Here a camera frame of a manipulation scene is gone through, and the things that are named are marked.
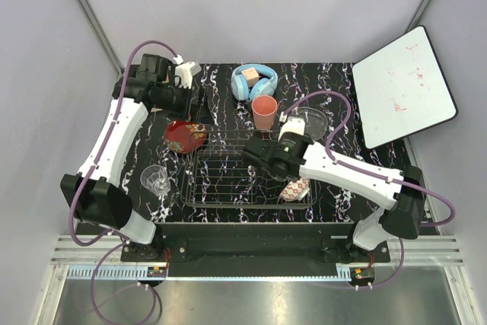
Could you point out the light blue headphones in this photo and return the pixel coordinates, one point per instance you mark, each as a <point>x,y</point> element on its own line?
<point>267,84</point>

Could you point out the red floral lacquer bowl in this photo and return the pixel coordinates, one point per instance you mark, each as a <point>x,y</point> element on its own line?
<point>184,137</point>

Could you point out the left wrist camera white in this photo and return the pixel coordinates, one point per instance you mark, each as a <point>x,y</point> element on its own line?
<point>184,74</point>

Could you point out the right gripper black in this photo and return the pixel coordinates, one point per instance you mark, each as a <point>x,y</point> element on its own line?
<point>275,141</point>

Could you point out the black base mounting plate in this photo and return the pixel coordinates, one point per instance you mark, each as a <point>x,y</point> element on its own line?
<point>254,250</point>

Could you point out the blue patterned bowl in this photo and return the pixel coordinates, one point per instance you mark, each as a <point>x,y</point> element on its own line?
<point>295,190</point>

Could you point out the pink plastic cup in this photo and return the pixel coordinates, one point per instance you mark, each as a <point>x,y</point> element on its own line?
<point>264,109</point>

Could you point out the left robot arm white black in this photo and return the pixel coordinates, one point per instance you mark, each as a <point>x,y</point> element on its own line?
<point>94,194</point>

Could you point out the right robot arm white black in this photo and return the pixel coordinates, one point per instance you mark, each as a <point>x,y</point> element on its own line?
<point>397,193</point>

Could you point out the wire dish rack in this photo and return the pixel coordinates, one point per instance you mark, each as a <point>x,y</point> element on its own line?
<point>216,176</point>

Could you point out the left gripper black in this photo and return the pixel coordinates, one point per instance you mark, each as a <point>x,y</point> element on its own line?
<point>187,94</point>

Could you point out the white board black frame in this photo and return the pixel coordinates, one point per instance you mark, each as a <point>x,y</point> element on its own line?
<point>401,90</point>

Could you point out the clear glass plate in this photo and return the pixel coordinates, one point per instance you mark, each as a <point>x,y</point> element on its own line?
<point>315,121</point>

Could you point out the clear drinking glass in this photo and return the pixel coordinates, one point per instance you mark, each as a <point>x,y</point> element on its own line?
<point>155,179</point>

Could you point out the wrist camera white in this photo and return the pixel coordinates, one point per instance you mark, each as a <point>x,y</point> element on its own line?
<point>184,74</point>
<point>291,131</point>

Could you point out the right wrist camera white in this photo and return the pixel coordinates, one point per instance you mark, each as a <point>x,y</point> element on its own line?
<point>291,131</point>

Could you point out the small pink cube box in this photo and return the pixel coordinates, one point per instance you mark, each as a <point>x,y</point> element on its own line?
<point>251,75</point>

